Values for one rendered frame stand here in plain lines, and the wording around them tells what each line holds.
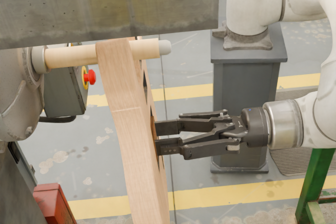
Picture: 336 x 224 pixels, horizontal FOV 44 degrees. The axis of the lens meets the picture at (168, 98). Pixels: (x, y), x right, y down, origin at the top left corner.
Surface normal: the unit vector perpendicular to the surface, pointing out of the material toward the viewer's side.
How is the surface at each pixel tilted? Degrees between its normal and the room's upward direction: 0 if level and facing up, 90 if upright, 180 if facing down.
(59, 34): 90
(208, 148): 69
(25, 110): 94
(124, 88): 78
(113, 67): 63
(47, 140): 0
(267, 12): 91
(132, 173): 39
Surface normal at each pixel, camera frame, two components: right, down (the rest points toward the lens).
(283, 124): -0.02, -0.07
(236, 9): -0.66, 0.54
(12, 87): 0.99, -0.01
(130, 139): 0.03, 0.30
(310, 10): 0.00, 0.95
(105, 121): -0.07, -0.72
